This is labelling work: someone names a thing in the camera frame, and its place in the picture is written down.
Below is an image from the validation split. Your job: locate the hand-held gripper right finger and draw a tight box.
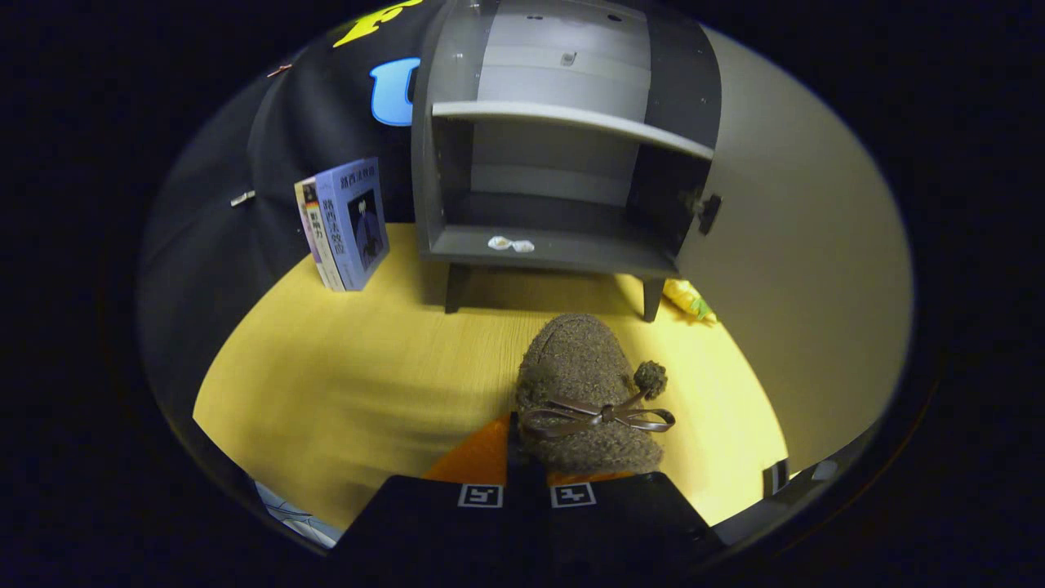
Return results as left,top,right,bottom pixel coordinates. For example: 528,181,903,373
526,470,724,565

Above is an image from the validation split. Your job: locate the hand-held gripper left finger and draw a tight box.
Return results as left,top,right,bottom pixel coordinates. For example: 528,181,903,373
331,412,526,565

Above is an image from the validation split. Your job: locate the brown fuzzy shoe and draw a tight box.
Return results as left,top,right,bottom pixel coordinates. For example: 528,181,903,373
515,314,678,477

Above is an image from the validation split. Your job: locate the grey shoe cabinet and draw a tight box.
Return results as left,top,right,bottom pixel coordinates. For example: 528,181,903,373
411,0,724,324

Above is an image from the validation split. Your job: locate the yellow smiley disc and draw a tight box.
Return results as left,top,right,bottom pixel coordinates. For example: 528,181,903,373
662,278,696,316

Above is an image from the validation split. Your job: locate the blue cover book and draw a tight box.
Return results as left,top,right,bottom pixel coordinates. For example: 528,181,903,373
314,158,391,292

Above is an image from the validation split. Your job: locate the black backdrop cloth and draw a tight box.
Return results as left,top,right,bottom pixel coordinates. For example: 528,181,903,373
139,0,447,430

